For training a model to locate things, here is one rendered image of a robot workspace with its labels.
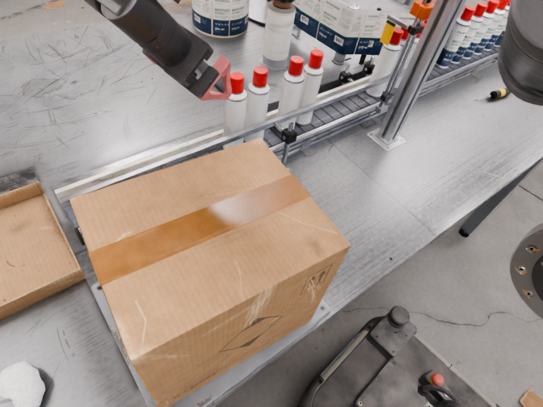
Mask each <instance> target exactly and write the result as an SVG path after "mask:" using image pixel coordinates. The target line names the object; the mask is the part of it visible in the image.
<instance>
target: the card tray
mask: <svg viewBox="0 0 543 407"><path fill-rule="evenodd" d="M84 279H86V277H85V275H84V274H83V272H82V268H81V267H80V265H79V263H78V260H77V259H76V257H75V255H74V252H73V251H72V249H71V247H70V245H69V242H68V240H67V238H66V236H65V234H64V232H63V230H62V228H61V226H60V224H59V222H58V220H57V217H56V215H55V213H54V211H53V209H52V207H51V205H50V203H49V201H48V199H47V197H46V195H45V193H44V191H43V189H42V187H41V185H40V184H39V182H36V183H32V184H29V185H26V186H24V187H20V188H17V189H15V190H13V191H8V192H6V193H3V194H0V320H2V319H4V318H6V317H8V316H10V315H12V314H15V313H17V312H19V311H21V310H23V309H25V308H27V307H29V306H31V305H33V304H35V303H37V302H39V301H42V300H44V299H46V298H48V297H50V296H52V295H54V294H56V293H58V292H60V291H62V290H64V289H66V288H68V287H71V286H73V285H75V284H76V283H79V282H81V281H83V280H84Z"/></svg>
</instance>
